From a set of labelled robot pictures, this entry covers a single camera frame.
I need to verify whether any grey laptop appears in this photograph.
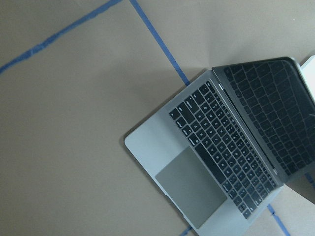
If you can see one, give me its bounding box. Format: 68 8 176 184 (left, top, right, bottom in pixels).
124 57 315 236

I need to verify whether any white computer mouse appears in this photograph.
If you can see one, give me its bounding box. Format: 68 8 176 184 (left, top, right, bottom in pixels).
301 55 315 98

